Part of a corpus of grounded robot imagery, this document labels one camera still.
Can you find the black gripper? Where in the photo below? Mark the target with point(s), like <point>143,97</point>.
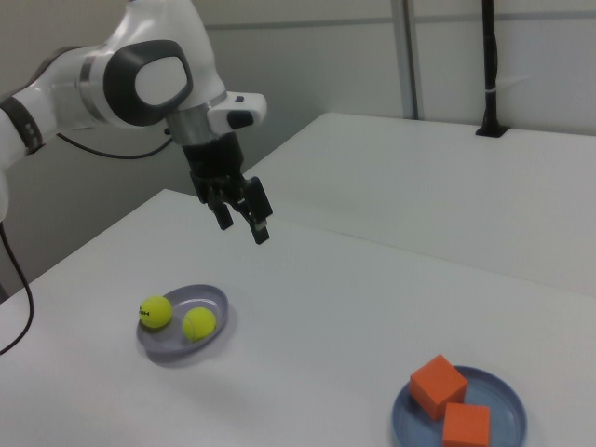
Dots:
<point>214,160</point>

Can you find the purple plastic plate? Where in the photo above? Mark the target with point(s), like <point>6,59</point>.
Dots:
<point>200,295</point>

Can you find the black camera pole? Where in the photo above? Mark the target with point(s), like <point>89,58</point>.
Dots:
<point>489,70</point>

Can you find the plain yellow tennis ball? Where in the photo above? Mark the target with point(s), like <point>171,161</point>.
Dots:
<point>199,324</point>

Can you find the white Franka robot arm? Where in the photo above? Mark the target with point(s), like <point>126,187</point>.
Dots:
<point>153,28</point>

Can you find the grey partition post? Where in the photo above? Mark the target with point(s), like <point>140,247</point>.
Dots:
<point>410,56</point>

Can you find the blue plastic plate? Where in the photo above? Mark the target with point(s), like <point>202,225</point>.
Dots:
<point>507,410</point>

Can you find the yellow tennis ball black print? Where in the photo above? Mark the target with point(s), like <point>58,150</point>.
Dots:
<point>156,313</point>

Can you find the orange foam cube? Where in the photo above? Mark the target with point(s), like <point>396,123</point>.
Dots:
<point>433,382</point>
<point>465,426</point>

